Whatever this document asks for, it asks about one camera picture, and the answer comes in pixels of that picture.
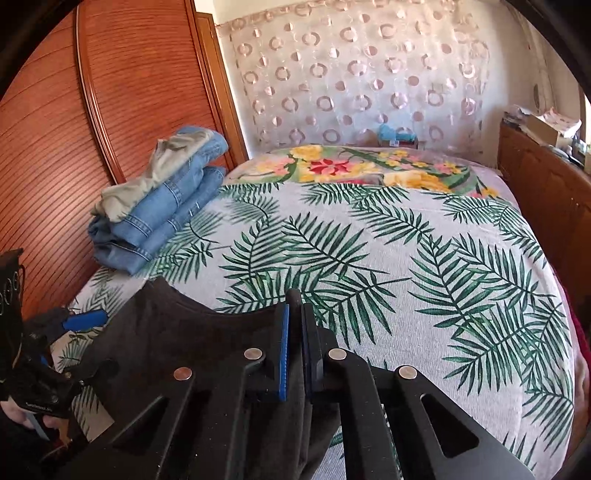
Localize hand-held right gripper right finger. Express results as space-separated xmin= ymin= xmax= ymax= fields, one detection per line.
xmin=300 ymin=304 xmax=539 ymax=480

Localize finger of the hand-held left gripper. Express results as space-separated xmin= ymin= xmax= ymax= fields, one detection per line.
xmin=59 ymin=361 xmax=119 ymax=394
xmin=27 ymin=308 xmax=110 ymax=336

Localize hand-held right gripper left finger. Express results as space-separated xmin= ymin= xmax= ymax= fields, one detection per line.
xmin=55 ymin=305 xmax=291 ymax=480

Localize black pants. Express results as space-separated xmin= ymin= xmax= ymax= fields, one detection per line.
xmin=69 ymin=277 xmax=352 ymax=480

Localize person's left hand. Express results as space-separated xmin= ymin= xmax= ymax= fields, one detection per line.
xmin=0 ymin=401 xmax=52 ymax=433

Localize folded blue jeans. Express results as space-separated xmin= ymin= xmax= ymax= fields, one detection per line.
xmin=88 ymin=126 xmax=230 ymax=277

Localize bed with leaf-print sheet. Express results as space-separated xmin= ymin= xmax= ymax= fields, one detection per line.
xmin=51 ymin=174 xmax=579 ymax=480

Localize grey folded garment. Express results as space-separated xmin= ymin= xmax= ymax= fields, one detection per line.
xmin=91 ymin=134 xmax=219 ymax=221

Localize floral pillow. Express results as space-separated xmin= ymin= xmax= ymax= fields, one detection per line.
xmin=226 ymin=144 xmax=502 ymax=198

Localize wooden wardrobe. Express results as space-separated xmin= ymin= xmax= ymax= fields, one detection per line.
xmin=0 ymin=0 xmax=251 ymax=325

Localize blue plush toy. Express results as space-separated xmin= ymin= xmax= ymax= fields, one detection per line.
xmin=376 ymin=123 xmax=419 ymax=147

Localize wooden cabinet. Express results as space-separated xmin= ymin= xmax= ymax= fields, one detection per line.
xmin=496 ymin=117 xmax=591 ymax=278

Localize circle pattern lace curtain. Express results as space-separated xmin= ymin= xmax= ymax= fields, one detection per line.
xmin=216 ymin=0 xmax=546 ymax=163

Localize cardboard box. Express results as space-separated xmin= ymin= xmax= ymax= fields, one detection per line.
xmin=525 ymin=112 xmax=563 ymax=145

